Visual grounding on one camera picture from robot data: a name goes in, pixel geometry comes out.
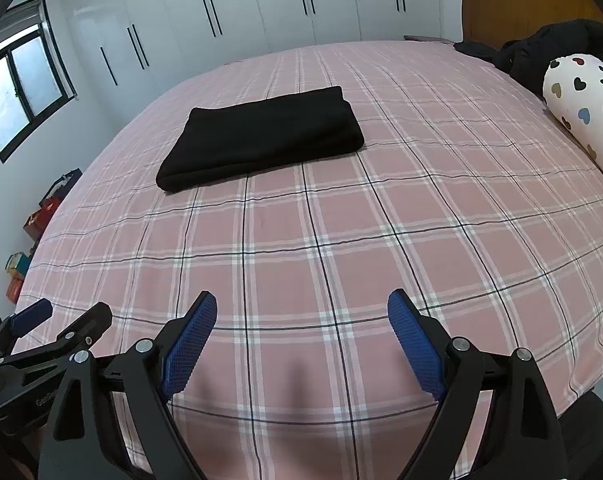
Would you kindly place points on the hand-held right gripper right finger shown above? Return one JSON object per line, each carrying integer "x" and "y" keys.
{"x": 416, "y": 345}

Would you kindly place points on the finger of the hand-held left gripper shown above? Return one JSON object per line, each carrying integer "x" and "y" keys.
{"x": 83, "y": 327}
{"x": 28, "y": 317}

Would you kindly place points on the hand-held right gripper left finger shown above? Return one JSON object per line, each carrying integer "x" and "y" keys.
{"x": 189, "y": 345}

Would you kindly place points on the black pants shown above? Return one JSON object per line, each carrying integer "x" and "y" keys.
{"x": 266, "y": 135}

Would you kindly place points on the orange red box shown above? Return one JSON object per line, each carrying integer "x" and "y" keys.
{"x": 15, "y": 290}

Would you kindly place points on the teal box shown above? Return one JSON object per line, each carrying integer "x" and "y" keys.
{"x": 18, "y": 262}

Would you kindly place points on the dark red shopping bag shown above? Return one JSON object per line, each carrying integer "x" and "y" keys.
{"x": 41, "y": 217}

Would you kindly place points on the navy shopping bag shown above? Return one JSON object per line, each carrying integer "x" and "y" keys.
{"x": 63, "y": 185}

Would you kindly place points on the pink plaid bed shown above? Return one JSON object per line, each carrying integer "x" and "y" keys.
{"x": 381, "y": 210}

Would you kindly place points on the black framed window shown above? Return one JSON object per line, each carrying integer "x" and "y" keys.
{"x": 21, "y": 85}

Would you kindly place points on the heart print pillow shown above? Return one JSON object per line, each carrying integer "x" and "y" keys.
{"x": 586, "y": 105}

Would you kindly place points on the black clothing pile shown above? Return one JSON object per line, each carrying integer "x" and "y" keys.
{"x": 546, "y": 45}

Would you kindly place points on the white wardrobe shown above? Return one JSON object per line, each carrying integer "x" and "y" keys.
{"x": 261, "y": 5}

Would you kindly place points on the wooden headboard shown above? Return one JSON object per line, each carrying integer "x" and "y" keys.
{"x": 511, "y": 5}

